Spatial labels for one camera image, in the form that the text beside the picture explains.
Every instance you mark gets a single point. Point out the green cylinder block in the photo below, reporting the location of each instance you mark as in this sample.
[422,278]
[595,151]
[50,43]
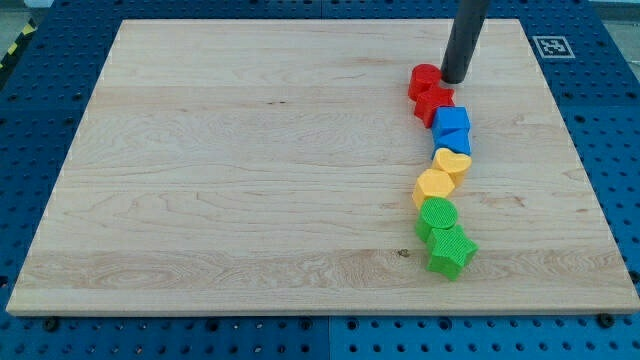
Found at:
[435,213]

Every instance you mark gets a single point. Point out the yellow hexagon block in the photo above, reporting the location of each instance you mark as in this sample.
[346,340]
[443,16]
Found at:
[432,183]

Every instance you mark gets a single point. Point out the black bolt bottom left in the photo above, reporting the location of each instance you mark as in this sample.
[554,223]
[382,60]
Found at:
[51,324]

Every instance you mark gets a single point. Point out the blue cube block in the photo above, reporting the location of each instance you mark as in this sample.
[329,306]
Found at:
[450,119]

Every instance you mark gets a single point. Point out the blue triangle block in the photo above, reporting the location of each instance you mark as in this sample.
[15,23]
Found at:
[457,141]

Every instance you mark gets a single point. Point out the red star block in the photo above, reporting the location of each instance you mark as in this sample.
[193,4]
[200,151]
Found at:
[430,100]

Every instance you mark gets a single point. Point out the red cylinder block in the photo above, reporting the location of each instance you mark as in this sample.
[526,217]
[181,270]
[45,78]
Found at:
[423,76]

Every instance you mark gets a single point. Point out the yellow heart block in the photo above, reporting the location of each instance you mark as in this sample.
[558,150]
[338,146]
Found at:
[456,165]

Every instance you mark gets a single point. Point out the dark grey cylindrical robot stick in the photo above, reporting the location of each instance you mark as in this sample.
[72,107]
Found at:
[463,38]

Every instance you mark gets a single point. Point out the black bolt bottom right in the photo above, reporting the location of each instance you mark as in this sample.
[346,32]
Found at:
[605,320]

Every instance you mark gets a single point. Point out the yellow black hazard tape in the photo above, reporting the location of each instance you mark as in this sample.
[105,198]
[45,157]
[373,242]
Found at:
[19,45]

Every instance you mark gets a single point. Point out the black bolt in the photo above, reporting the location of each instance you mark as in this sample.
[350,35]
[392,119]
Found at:
[51,324]
[605,320]

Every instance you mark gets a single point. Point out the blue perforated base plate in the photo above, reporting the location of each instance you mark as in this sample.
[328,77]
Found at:
[42,101]

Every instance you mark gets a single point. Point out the green star block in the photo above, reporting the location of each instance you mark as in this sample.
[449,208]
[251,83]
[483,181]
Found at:
[450,251]

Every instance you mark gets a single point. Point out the light wooden board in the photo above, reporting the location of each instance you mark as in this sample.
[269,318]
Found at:
[236,167]

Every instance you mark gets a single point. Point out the white fiducial marker tag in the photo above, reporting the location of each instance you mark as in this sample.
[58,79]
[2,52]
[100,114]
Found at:
[553,47]

